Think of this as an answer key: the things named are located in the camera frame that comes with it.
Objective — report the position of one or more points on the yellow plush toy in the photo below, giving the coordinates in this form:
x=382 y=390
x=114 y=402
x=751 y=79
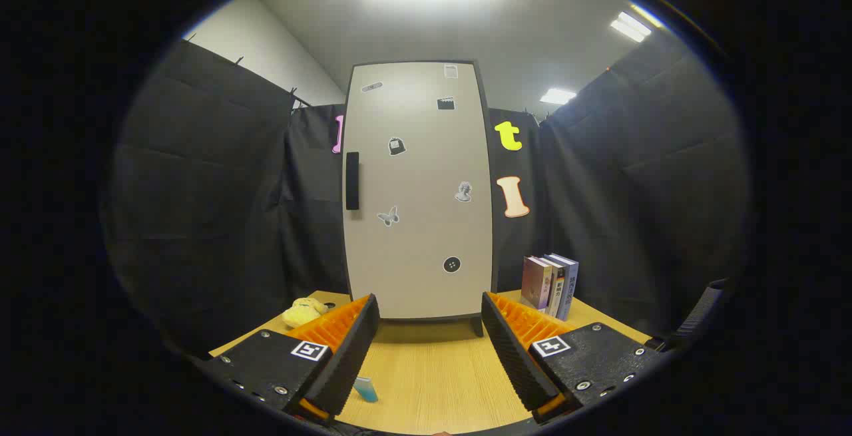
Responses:
x=303 y=313

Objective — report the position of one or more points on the rectangular ceiling light panel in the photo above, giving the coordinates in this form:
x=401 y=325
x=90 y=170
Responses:
x=558 y=96
x=632 y=25

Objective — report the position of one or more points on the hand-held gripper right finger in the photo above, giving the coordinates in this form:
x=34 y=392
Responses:
x=512 y=356

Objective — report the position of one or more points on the black backdrop cloth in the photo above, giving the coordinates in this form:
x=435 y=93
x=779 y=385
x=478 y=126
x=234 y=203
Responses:
x=200 y=190

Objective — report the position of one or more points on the blue spine book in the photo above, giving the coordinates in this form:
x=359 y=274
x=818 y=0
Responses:
x=569 y=286

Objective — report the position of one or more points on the white spine book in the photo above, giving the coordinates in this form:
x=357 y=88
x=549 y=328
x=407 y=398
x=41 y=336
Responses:
x=555 y=287

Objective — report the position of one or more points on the dark grey cabinet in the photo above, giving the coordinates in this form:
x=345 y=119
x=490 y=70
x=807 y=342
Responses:
x=476 y=326

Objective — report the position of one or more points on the white and blue tube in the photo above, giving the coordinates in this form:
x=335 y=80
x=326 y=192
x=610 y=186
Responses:
x=366 y=389

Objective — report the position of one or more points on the purple cover book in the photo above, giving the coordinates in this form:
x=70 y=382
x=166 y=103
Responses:
x=534 y=283

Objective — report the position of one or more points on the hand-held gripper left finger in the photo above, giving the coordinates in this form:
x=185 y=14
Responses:
x=346 y=363

